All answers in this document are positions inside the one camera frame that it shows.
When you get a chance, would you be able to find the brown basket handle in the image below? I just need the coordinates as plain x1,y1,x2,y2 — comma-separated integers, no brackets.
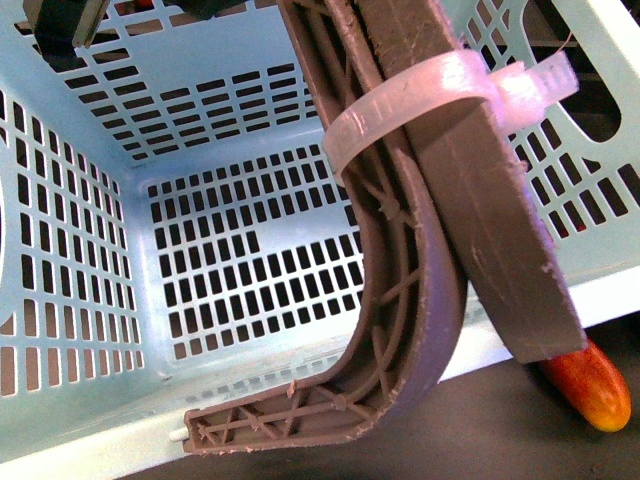
183,1,586,455

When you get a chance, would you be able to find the light blue plastic basket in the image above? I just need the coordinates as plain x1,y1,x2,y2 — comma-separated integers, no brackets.
1,1,639,479

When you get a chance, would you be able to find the white zip tie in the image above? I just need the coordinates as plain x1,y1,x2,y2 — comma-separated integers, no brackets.
322,49,579,186

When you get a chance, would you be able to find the red yellow mango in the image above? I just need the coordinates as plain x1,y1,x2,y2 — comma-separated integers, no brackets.
537,338,632,433

